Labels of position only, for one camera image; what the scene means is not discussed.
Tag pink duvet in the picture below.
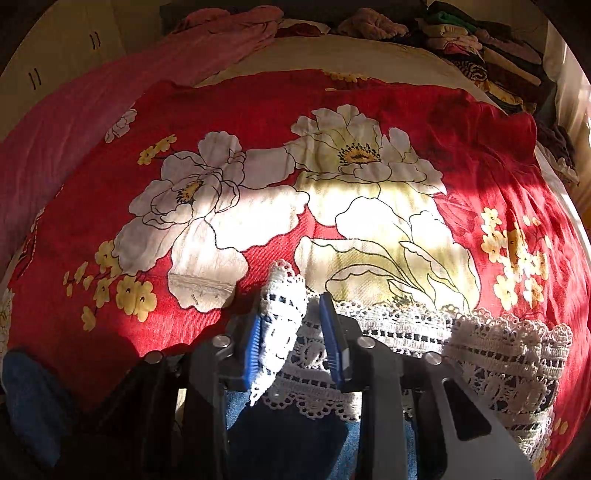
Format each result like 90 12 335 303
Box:
0 7 284 278

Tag cream wardrobe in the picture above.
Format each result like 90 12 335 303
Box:
0 0 162 139

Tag white curtain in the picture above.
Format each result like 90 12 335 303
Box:
545 18 591 153

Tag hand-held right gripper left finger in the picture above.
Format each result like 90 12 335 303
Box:
69 295 267 480

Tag dark red cloth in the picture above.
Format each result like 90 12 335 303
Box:
277 21 331 38

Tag red floral blanket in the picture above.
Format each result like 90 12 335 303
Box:
0 69 585 480

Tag blue denim jeans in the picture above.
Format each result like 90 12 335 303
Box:
225 258 574 480

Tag grey headboard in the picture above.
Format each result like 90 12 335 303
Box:
159 0 430 24

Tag stack of folded clothes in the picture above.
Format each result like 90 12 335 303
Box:
416 0 555 116

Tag beige bed sheet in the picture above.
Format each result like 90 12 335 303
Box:
194 34 504 112

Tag pink fluffy cloth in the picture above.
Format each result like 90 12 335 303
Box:
337 14 411 40

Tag purple cloth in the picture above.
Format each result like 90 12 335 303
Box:
536 122 580 185

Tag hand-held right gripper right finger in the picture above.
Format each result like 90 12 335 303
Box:
318 292 537 480

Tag blue cloth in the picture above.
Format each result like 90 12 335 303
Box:
0 351 63 469

